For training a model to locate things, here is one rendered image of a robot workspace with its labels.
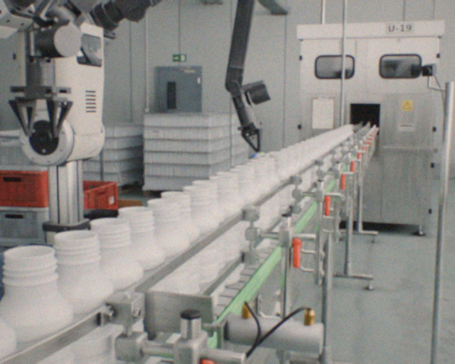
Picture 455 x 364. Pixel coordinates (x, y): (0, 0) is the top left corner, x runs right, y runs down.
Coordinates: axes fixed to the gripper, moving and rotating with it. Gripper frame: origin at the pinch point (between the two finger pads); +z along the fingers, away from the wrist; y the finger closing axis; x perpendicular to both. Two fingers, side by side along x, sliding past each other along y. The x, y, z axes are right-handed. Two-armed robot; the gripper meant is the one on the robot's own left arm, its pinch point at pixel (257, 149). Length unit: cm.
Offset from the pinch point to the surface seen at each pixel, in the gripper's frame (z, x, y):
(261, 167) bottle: 4, -19, -84
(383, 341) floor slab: 121, -4, 126
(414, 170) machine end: 66, -49, 410
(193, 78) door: -186, 304, 956
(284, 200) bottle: 13, -17, -62
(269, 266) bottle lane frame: 21, -17, -94
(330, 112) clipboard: -15, 12, 409
